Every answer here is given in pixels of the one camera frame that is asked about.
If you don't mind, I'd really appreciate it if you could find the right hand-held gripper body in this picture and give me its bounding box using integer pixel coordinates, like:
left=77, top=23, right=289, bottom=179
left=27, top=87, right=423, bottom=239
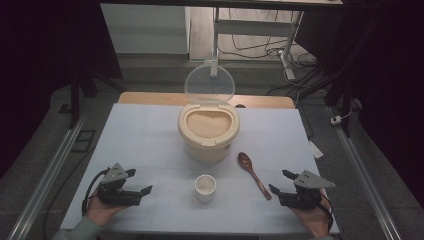
left=279, top=169, right=337, bottom=211

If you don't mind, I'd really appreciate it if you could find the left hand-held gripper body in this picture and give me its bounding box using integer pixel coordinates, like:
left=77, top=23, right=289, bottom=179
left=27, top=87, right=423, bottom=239
left=96, top=162, right=143, bottom=207

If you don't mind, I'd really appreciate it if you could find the person's left hand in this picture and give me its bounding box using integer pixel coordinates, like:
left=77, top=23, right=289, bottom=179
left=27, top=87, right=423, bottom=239
left=85, top=188, right=130, bottom=228

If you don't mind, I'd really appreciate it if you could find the person's right hand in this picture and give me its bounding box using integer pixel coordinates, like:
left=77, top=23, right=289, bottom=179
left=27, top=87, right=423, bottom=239
left=287, top=196, right=332, bottom=238

